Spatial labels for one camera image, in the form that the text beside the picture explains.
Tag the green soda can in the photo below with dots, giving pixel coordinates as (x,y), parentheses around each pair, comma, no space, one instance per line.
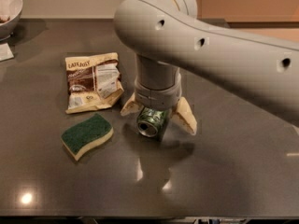
(152,123)

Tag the green yellow sponge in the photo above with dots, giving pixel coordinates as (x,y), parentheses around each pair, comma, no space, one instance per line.
(86,135)

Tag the metal bowl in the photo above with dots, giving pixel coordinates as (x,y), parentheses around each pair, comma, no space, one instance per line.
(10,13)

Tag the cream brown snack bag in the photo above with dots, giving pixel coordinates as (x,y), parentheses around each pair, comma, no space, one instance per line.
(93,82)

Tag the white paper card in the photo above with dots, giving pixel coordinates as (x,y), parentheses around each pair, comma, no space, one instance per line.
(5,52)

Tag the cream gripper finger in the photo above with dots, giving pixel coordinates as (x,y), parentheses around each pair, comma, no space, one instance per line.
(131,106)
(183,117)

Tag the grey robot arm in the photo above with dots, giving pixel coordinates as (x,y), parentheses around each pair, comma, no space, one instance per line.
(166,37)

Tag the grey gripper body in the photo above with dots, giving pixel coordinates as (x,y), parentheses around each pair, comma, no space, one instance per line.
(157,97)

